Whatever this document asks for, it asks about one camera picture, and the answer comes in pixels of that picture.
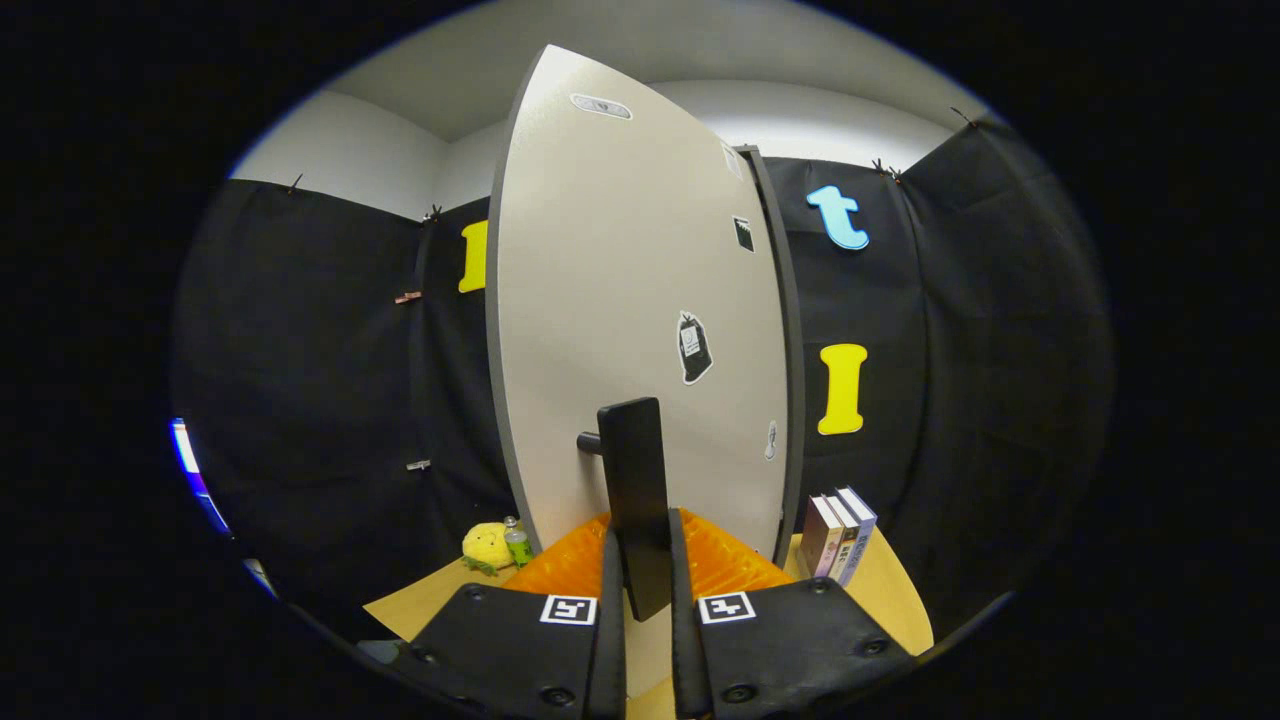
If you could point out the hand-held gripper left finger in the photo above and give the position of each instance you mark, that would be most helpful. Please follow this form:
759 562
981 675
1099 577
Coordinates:
610 650

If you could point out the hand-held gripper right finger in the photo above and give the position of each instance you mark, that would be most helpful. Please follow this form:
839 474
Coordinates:
685 650

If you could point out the grey shoe cabinet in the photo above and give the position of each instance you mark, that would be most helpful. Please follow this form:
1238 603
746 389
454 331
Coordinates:
790 350

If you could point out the green label plastic bottle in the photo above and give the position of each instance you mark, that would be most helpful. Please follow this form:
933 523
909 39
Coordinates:
518 548

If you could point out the yellow pineapple plush toy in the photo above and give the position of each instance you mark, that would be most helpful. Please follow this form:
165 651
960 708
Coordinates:
485 547

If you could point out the blue-grey spine book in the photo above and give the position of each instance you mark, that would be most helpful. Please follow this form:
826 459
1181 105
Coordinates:
862 530

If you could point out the black backdrop cloth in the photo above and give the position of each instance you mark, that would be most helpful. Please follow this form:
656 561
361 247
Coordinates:
300 400

